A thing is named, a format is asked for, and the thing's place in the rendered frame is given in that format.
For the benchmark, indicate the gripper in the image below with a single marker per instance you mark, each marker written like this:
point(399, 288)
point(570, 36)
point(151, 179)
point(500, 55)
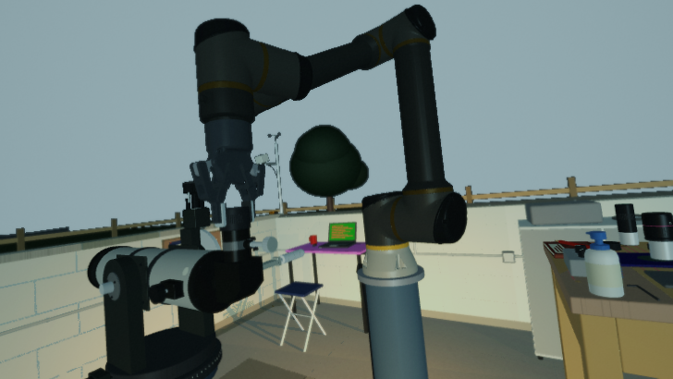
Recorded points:
point(228, 138)

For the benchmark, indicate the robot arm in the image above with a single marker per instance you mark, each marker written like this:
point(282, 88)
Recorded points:
point(418, 131)

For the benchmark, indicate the grey weather mast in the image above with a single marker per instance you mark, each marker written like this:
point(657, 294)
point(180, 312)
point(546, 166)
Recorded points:
point(277, 173)

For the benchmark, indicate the black dust cap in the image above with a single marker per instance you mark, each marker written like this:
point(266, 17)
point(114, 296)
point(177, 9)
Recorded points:
point(226, 286)

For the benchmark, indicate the white telescope tube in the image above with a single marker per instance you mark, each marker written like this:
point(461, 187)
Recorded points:
point(157, 268)

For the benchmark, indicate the white altitude clutch knob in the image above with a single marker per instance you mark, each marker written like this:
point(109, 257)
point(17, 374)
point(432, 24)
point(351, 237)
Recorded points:
point(108, 288)

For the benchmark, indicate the white pump bottle blue cap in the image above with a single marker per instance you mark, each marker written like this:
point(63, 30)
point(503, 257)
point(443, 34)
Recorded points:
point(603, 271)

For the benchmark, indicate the slim black white eyepiece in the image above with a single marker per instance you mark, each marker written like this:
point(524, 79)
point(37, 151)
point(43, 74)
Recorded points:
point(626, 221)

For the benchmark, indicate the dark blue mat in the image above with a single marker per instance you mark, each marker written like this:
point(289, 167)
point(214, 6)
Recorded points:
point(633, 259)

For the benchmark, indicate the wide black white eyepiece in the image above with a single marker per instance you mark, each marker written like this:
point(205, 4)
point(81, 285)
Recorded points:
point(658, 234)

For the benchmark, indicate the black finder scope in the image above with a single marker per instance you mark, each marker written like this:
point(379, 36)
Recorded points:
point(194, 221)

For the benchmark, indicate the white round knob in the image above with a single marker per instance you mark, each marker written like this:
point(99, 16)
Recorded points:
point(267, 244)

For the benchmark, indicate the dark green tree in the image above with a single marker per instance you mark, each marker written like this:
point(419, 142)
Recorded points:
point(323, 163)

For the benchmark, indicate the red mug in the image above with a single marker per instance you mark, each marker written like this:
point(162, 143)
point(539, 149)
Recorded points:
point(313, 240)

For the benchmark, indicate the purple table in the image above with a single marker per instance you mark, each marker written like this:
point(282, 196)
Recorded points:
point(326, 248)

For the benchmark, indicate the black laptop green screen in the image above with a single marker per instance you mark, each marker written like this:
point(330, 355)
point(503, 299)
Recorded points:
point(340, 234)

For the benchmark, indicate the black focus knob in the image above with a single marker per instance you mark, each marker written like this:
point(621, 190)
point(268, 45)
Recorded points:
point(167, 292)

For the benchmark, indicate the blue folding stool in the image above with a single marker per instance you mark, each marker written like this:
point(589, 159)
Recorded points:
point(299, 310)

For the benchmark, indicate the white cabinet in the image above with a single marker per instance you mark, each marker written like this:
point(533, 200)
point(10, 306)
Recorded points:
point(536, 294)

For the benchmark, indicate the grey flat box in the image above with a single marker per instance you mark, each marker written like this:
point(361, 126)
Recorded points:
point(563, 213)

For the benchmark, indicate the red tool tray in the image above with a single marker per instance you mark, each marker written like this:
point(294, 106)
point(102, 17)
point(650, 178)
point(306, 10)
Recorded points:
point(560, 247)

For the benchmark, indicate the wooden fence railing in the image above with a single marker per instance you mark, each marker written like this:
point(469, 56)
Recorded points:
point(573, 188)

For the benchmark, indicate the small grey box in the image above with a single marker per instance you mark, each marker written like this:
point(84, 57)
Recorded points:
point(574, 265)

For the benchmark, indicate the wooden workbench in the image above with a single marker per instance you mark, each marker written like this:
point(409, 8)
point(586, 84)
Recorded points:
point(604, 331)

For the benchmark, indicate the black flat tray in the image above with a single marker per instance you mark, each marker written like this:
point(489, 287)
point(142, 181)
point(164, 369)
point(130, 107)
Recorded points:
point(662, 277)

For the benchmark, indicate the black fork telescope mount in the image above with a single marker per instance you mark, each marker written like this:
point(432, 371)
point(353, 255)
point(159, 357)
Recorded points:
point(126, 326)

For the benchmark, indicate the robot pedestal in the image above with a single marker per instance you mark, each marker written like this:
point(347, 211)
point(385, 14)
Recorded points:
point(394, 326)

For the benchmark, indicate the white wall socket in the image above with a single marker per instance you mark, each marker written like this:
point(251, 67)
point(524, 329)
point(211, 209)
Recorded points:
point(508, 256)

